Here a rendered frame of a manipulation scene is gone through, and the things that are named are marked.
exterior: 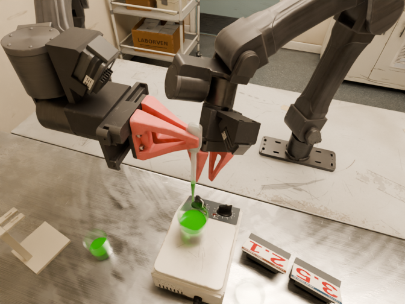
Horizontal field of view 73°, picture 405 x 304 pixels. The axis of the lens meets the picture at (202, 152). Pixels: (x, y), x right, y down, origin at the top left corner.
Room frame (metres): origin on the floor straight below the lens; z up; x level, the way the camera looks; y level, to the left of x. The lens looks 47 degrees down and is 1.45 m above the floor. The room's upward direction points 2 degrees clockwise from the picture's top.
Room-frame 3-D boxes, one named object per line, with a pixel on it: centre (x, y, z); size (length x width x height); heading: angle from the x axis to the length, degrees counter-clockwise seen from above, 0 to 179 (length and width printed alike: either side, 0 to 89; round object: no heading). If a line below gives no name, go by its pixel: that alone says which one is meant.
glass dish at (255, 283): (0.15, -0.09, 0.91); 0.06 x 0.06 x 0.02
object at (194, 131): (0.23, 0.01, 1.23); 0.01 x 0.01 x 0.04; 74
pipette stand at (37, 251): (0.23, 0.32, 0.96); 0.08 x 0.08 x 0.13; 59
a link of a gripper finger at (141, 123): (0.25, 0.05, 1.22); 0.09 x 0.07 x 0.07; 74
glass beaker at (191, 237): (0.23, 0.01, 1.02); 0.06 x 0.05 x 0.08; 18
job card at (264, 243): (0.23, -0.13, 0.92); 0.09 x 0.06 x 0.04; 60
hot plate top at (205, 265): (0.21, 0.01, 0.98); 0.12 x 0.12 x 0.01; 75
